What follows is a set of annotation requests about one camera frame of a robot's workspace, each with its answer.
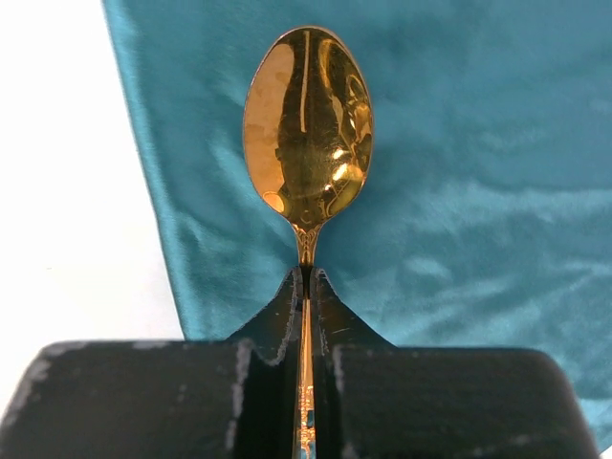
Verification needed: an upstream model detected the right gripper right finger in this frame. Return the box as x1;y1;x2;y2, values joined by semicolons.
309;269;599;458

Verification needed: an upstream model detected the teal satin napkin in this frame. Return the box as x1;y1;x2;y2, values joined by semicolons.
104;1;611;448

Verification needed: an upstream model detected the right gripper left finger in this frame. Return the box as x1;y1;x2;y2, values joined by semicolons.
1;269;302;458

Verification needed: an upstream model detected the gold spoon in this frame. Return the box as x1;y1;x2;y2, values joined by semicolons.
243;26;373;458

